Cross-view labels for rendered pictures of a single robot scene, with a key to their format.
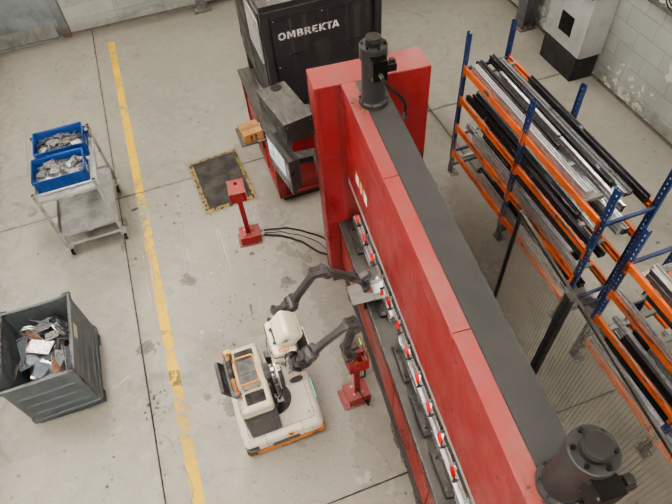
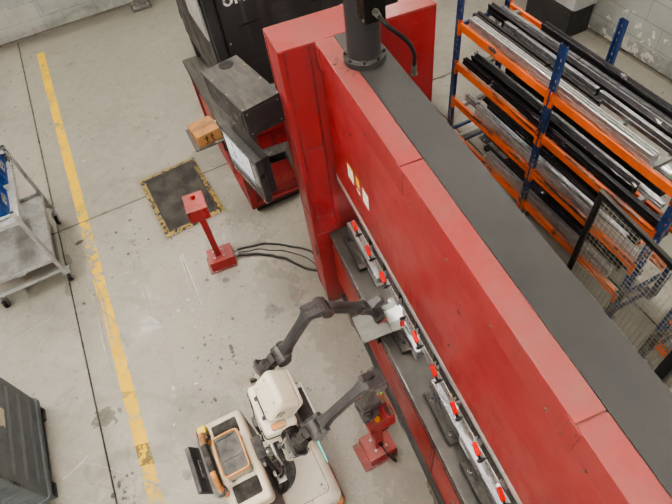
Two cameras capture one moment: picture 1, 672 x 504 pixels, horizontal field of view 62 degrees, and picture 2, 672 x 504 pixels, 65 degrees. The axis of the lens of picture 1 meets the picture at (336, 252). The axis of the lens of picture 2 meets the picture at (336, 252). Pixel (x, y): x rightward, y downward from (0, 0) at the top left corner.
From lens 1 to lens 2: 125 cm
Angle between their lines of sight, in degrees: 2
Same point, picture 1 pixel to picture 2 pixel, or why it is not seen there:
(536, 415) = not seen: outside the picture
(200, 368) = (175, 437)
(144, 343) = (102, 412)
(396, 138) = (408, 105)
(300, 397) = (307, 466)
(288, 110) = (246, 91)
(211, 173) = (167, 188)
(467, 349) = (613, 454)
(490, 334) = (645, 418)
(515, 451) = not seen: outside the picture
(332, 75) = (300, 31)
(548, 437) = not seen: outside the picture
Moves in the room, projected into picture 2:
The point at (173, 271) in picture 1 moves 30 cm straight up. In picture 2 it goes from (131, 314) to (116, 295)
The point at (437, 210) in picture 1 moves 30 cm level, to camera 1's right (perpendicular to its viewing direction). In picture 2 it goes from (495, 205) to (578, 187)
